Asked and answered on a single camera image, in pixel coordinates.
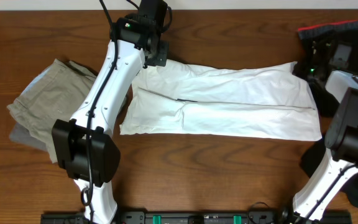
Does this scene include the white printed t-shirt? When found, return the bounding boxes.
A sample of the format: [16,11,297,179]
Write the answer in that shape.
[120,60,322,141]

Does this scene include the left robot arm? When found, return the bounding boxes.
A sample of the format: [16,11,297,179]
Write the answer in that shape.
[52,14,169,223]

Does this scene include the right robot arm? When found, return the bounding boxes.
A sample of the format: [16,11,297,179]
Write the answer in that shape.
[281,42,358,223]

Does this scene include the black garment red trim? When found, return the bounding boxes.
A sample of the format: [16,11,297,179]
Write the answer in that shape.
[298,21,358,208]

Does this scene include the folded khaki trousers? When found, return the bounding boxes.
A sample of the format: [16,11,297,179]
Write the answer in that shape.
[7,59,96,163]

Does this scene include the folded grey garment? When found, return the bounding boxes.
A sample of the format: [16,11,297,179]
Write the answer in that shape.
[9,123,47,152]

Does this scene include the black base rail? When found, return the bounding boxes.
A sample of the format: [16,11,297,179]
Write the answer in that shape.
[40,210,353,224]

